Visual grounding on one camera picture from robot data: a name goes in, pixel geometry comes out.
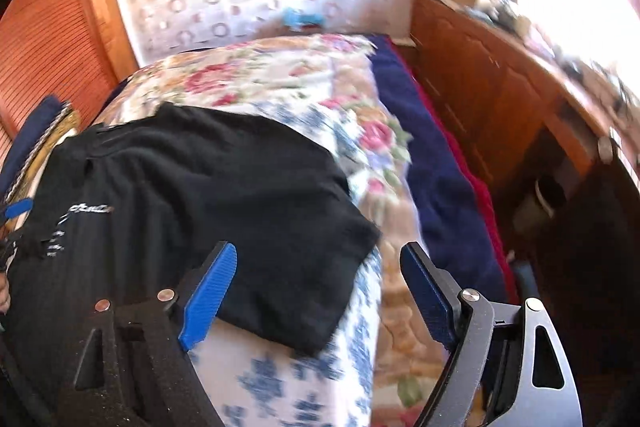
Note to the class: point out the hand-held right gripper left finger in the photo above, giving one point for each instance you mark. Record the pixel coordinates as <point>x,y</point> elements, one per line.
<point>210,292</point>

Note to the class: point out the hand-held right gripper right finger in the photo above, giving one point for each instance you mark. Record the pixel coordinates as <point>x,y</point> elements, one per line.
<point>425,292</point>

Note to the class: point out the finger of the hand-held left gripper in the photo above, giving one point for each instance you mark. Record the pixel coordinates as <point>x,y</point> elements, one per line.
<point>16,209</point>

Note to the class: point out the black t-shirt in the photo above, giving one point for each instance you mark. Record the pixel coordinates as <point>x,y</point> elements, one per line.
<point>200,182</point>

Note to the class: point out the navy blue cushion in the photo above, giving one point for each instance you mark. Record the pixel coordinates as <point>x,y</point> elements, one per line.
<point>30,132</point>

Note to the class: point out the navy blue bed sheet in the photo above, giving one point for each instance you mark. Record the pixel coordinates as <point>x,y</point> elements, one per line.
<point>435,167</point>

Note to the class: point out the black waste bin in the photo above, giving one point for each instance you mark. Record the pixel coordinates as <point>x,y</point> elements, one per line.
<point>550,194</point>

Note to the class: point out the black chair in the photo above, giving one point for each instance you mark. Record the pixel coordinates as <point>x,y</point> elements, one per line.
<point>590,257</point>

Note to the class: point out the wooden wardrobe door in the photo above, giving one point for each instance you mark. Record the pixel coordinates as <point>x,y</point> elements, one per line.
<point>50,32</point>

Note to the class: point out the long wooden cabinet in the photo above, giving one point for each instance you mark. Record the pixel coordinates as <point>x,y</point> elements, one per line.
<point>475,72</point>

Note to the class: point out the floral quilt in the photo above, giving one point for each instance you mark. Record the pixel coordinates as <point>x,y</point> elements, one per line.
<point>280,72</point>

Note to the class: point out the blue plastic bag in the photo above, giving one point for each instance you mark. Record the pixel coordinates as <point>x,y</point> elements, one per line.
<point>302,18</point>

